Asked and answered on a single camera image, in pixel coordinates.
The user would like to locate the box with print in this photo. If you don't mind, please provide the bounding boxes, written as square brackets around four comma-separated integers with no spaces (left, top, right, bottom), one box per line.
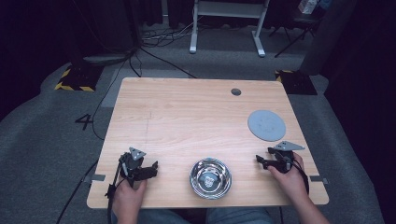
[297,0,319,15]

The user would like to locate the round grey mat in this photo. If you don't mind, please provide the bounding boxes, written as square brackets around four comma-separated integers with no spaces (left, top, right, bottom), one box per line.
[247,109,287,143]

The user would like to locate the person's left hand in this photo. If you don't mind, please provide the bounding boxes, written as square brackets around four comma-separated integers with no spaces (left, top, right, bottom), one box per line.
[111,179,148,217]

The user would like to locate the black folding chair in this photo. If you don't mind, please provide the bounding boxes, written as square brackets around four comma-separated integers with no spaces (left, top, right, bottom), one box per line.
[268,12,325,59]

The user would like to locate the person's legs in jeans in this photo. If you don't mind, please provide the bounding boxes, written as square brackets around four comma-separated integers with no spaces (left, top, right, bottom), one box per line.
[136,206,276,224]

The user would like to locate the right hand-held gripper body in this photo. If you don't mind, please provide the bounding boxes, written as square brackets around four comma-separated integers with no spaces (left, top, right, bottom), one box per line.
[266,140,306,175]

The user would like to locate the thin black floor cable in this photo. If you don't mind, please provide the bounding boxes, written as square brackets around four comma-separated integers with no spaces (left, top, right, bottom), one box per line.
[91,46,198,142]

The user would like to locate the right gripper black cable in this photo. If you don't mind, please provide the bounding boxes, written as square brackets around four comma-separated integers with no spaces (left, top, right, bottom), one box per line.
[290,158,311,196]

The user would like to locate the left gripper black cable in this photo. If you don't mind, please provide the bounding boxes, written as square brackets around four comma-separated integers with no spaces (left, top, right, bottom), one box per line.
[105,155,125,224]

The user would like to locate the grey curtain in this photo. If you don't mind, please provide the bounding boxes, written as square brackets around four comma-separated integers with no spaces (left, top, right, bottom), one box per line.
[299,0,359,77]

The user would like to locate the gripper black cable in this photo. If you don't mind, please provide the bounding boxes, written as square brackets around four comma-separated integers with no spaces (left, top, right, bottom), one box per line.
[290,158,311,196]
[105,155,125,224]

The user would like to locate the person's right hand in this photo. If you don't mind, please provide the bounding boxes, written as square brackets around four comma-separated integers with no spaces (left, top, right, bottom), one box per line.
[267,153,310,207]

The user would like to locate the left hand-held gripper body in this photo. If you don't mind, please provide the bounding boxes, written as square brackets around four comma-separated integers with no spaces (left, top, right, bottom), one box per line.
[119,147,148,189]

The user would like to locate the white desk frame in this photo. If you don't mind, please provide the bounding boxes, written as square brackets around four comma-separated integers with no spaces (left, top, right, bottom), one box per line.
[189,0,271,58]

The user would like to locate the shiny steel bowl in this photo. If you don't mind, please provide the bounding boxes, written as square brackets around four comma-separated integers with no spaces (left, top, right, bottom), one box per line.
[189,157,233,201]

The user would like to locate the black base with yellow stripes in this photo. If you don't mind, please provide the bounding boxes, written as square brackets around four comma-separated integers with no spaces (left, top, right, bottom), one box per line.
[274,69,318,96]
[53,63,105,93]

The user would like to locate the bundle of floor cables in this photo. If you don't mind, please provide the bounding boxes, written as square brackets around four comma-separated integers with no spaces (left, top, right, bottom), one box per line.
[141,15,204,49]

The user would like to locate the grey tape strip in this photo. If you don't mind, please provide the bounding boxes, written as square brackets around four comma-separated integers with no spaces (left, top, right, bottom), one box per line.
[309,175,329,185]
[83,174,106,184]

